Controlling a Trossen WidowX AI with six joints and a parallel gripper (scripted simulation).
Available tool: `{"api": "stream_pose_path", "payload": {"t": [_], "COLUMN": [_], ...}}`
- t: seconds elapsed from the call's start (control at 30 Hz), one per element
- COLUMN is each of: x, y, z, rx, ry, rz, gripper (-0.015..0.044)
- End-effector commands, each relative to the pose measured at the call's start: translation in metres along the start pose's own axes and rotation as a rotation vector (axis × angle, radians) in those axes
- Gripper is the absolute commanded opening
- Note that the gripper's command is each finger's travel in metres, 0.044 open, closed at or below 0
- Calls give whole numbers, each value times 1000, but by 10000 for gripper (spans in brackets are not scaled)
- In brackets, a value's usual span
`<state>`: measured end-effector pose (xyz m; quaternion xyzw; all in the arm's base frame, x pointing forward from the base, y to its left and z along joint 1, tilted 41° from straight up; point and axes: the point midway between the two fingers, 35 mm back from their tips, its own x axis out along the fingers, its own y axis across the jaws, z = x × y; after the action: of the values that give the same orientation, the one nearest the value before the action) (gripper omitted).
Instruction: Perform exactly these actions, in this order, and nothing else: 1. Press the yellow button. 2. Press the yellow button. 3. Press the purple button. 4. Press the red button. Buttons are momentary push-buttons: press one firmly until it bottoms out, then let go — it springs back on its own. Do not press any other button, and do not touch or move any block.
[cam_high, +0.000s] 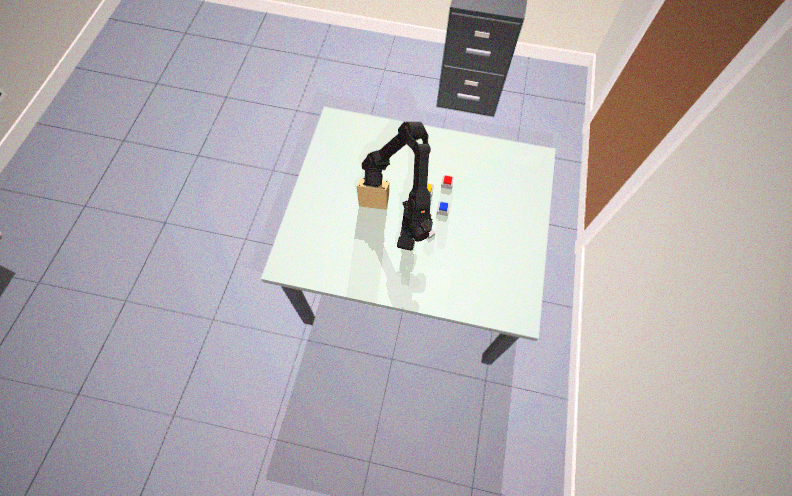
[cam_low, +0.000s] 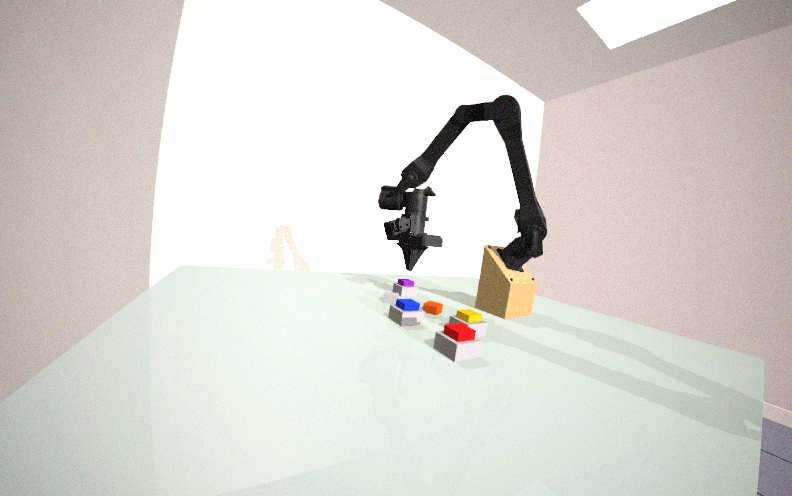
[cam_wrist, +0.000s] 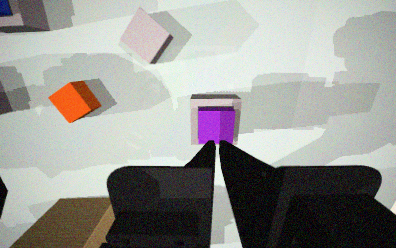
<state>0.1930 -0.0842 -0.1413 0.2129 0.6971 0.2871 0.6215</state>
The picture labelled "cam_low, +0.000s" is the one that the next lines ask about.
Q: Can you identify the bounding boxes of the purple button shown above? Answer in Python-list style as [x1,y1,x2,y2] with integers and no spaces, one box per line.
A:
[392,279,418,297]

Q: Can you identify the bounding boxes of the yellow button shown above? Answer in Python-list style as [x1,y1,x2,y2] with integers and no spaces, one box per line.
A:
[448,309,488,338]

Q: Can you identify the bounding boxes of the red button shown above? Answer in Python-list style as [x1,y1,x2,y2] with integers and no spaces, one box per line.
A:
[433,324,482,362]

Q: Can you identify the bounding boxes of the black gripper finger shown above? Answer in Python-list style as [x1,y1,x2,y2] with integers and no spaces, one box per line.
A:
[396,243,408,270]
[404,244,429,271]

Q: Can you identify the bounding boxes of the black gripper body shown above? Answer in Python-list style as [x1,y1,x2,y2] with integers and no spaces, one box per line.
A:
[387,211,443,247]

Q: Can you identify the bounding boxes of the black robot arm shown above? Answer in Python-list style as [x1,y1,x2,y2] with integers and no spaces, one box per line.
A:
[378,94,547,272]

